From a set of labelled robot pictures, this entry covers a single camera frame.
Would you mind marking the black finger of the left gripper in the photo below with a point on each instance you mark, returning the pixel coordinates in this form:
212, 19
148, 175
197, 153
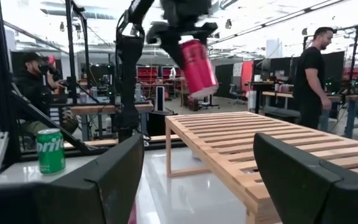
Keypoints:
208, 31
169, 40

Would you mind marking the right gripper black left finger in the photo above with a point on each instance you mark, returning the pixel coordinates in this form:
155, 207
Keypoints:
98, 186

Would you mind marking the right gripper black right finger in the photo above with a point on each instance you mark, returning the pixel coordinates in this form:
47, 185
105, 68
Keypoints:
315, 193

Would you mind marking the red soda can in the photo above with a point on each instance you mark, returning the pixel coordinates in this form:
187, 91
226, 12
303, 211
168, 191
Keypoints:
199, 71

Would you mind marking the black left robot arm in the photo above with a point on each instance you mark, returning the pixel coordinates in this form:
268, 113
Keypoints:
129, 77

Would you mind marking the wooden slatted shelf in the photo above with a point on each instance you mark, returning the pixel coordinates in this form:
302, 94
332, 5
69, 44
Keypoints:
228, 137

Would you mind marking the red storage rack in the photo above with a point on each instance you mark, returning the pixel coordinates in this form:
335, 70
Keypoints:
147, 74

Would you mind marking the green Sprite can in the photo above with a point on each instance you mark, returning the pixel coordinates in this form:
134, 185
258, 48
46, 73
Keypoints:
51, 155

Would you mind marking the white upright device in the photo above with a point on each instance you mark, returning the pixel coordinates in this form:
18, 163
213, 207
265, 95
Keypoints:
160, 98

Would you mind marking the red panel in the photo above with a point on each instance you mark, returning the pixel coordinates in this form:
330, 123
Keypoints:
247, 74

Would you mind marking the office chair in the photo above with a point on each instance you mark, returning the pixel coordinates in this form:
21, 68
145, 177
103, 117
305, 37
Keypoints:
236, 91

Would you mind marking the wooden workbench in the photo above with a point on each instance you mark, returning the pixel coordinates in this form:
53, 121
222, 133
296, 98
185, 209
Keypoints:
278, 94
104, 109

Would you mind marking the white bin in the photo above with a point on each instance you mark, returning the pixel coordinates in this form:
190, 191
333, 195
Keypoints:
252, 99

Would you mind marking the person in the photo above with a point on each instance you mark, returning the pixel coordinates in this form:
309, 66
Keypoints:
309, 77
33, 90

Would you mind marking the black diagonal frame strut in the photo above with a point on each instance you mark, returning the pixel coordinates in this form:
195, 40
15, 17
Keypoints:
48, 121

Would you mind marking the black stand frame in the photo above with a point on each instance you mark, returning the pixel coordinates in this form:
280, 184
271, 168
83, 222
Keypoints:
71, 56

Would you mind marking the black rig post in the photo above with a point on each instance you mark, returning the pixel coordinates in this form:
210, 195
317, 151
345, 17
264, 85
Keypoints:
0, 77

